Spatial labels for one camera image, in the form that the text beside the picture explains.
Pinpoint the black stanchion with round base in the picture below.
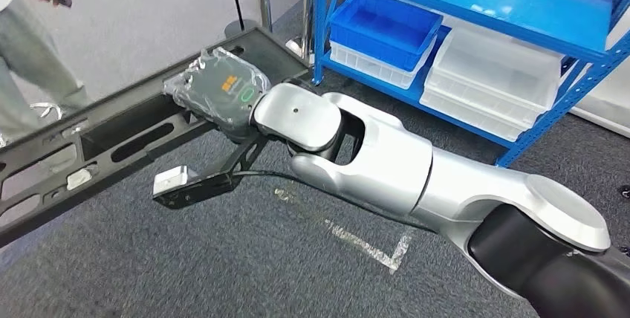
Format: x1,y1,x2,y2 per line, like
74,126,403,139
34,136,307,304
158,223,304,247
224,0,262,39

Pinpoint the silver floor tape mark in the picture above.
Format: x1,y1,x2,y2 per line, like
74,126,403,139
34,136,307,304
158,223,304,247
273,187,415,275

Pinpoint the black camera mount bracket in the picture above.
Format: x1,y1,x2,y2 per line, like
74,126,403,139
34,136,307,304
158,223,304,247
152,133,270,210

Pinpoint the long black plastic part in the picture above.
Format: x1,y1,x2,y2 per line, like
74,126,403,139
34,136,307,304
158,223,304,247
0,26,311,250

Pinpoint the blue plastic bin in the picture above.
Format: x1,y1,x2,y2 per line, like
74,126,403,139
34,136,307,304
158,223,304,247
328,0,444,73

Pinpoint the black camera cable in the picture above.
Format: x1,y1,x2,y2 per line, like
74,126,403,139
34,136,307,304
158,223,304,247
233,170,437,233

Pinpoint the blue metal shelf rack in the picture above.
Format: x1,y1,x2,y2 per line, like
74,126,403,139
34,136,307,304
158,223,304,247
310,0,630,168

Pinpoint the person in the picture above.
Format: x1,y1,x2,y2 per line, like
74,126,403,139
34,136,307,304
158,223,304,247
0,0,90,147

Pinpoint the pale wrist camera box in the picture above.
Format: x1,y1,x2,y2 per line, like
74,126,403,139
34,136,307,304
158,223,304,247
152,165,199,197

